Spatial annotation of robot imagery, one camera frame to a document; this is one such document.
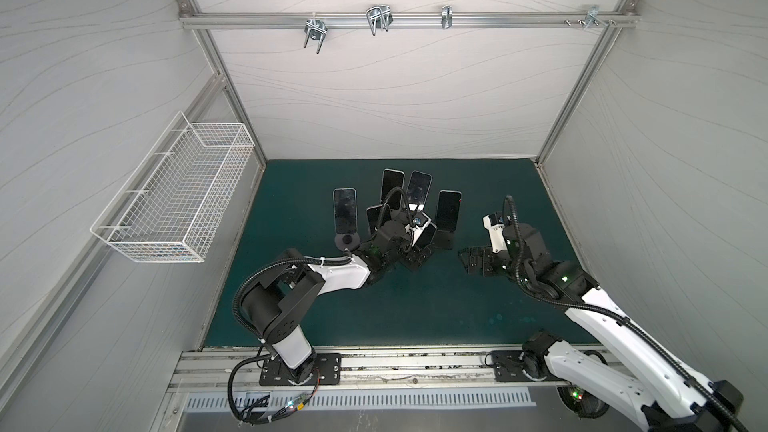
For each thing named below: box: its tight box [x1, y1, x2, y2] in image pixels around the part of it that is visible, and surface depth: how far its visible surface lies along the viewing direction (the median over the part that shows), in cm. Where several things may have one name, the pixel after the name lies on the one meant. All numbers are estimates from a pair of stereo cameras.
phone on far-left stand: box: [332, 187, 358, 235], surface depth 92 cm
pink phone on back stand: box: [407, 170, 433, 205], surface depth 100 cm
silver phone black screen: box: [415, 222, 437, 250], surface depth 79 cm
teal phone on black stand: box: [436, 189, 463, 232], surface depth 93 cm
